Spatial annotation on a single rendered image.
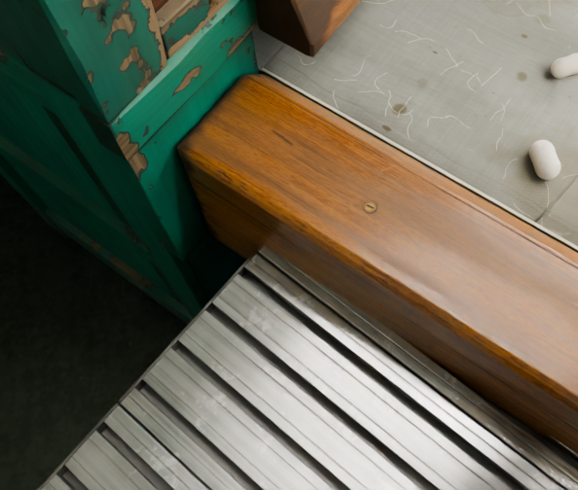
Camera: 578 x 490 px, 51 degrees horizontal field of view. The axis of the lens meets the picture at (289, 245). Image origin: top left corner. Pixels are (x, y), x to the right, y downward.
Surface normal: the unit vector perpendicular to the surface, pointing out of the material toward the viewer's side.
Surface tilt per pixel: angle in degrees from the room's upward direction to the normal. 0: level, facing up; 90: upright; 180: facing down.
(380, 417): 0
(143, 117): 90
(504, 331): 0
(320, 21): 66
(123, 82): 92
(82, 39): 90
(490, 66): 0
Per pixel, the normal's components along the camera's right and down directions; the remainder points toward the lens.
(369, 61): -0.04, -0.40
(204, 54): 0.81, 0.53
